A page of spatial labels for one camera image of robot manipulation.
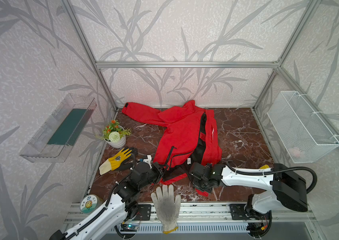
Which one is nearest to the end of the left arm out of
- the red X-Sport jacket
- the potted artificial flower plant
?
the red X-Sport jacket

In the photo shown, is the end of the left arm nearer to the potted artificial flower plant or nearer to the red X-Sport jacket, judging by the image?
the red X-Sport jacket

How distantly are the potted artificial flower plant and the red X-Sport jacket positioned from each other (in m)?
0.23

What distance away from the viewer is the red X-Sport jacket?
885mm

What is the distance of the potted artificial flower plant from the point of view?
2.83 feet
